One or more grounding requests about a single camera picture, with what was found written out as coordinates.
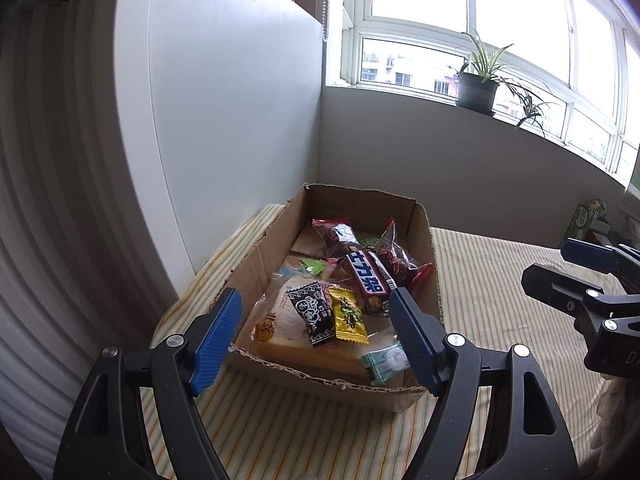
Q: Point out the red date snack packet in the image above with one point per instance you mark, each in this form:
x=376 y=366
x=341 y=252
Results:
x=337 y=236

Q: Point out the white cabinet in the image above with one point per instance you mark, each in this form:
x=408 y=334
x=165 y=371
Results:
x=206 y=111

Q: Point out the green box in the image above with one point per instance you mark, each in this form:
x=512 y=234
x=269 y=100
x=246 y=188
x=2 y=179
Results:
x=584 y=216

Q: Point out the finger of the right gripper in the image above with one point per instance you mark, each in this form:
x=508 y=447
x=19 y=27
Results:
x=590 y=256

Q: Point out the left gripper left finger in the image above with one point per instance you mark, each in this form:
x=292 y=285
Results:
x=105 y=436

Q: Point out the striped yellow tablecloth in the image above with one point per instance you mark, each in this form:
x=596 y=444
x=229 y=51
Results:
x=263 y=431

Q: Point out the white gloved right hand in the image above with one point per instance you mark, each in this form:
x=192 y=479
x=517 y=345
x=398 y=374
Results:
x=618 y=411

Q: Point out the green mint candy packet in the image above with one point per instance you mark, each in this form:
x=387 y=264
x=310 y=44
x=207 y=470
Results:
x=384 y=364

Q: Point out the Snickers bar brown wrapper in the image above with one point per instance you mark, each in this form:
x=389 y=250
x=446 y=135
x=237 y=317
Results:
x=374 y=281

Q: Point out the packaged bread slice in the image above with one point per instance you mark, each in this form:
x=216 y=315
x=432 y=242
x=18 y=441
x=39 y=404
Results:
x=274 y=332

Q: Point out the black red candy packet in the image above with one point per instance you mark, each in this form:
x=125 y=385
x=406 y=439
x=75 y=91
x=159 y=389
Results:
x=311 y=303

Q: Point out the green jelly cup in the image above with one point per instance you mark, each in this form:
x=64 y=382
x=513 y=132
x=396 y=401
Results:
x=310 y=266

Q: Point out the brown cardboard box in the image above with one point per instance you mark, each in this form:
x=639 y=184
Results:
x=290 y=235

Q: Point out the red clear snack packet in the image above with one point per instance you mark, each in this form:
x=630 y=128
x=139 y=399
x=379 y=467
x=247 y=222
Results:
x=405 y=270

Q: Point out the yellow candy packet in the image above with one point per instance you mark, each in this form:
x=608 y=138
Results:
x=349 y=323

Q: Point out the potted spider plant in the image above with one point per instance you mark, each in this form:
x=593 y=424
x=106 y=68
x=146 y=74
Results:
x=479 y=79

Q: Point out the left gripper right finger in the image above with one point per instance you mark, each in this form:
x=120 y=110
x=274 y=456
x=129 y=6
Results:
x=525 y=435

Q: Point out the window frame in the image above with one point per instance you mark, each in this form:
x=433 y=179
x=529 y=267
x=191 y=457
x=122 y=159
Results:
x=567 y=70

